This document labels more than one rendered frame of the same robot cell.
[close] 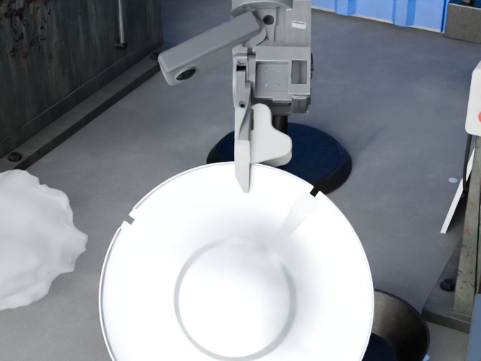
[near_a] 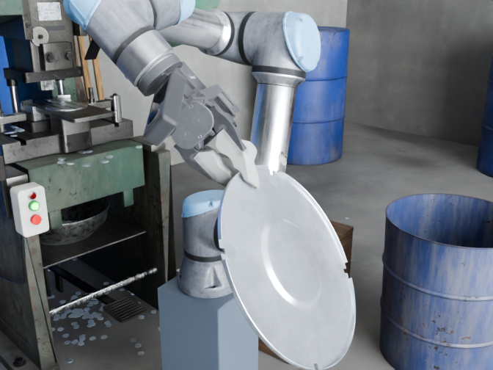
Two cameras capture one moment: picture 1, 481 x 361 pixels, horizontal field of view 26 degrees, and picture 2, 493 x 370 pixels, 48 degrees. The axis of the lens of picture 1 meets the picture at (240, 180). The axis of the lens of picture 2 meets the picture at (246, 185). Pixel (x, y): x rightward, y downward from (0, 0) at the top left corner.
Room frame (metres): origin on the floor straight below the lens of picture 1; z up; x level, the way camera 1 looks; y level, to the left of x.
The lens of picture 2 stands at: (0.70, 0.67, 1.13)
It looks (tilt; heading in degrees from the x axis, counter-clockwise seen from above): 20 degrees down; 288
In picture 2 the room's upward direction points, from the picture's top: straight up
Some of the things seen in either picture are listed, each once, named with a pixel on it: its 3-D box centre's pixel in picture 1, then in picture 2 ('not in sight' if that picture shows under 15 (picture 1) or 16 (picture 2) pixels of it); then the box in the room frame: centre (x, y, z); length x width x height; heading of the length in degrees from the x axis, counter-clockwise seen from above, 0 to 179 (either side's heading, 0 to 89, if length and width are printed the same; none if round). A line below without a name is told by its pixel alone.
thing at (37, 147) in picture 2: not in sight; (51, 132); (1.89, -0.82, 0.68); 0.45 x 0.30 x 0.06; 64
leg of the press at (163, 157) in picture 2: not in sight; (105, 169); (1.90, -1.13, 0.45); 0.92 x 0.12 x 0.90; 154
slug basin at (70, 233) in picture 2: not in sight; (61, 219); (1.89, -0.82, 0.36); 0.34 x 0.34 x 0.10
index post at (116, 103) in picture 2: not in sight; (116, 107); (1.70, -0.93, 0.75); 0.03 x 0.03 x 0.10; 64
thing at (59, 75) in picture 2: not in sight; (43, 75); (1.89, -0.83, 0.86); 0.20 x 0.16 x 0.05; 64
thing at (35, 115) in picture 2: not in sight; (49, 108); (1.89, -0.82, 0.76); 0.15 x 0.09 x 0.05; 64
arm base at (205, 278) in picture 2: not in sight; (208, 263); (1.17, -0.43, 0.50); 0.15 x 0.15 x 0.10
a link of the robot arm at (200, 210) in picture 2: not in sight; (210, 220); (1.16, -0.43, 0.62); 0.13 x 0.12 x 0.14; 165
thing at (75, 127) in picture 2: not in sight; (76, 129); (1.73, -0.75, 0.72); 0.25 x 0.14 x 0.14; 154
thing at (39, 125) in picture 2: not in sight; (49, 119); (1.89, -0.83, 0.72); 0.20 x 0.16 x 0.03; 64
